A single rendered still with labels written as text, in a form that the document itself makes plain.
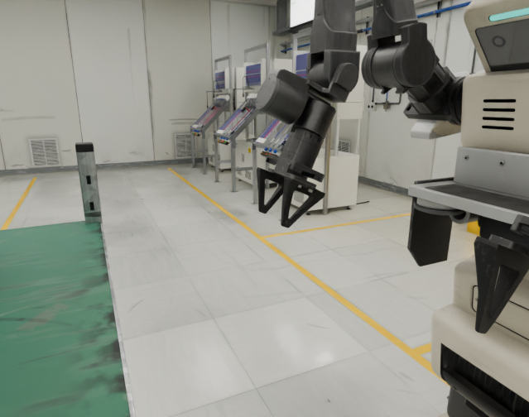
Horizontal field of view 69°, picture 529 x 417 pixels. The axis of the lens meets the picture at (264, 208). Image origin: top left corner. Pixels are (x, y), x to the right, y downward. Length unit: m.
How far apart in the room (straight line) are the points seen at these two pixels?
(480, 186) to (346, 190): 3.63
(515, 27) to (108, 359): 0.63
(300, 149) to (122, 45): 7.01
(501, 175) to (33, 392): 0.63
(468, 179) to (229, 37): 7.47
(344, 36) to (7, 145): 7.14
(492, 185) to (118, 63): 7.11
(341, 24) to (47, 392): 0.58
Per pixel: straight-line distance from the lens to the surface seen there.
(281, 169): 0.60
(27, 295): 0.54
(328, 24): 0.65
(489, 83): 0.71
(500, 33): 0.67
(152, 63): 7.58
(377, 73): 0.74
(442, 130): 0.80
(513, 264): 0.38
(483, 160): 0.69
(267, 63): 5.27
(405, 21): 0.73
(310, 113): 0.62
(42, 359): 0.42
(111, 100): 7.46
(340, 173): 4.20
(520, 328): 0.75
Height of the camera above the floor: 1.17
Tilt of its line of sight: 16 degrees down
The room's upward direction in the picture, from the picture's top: straight up
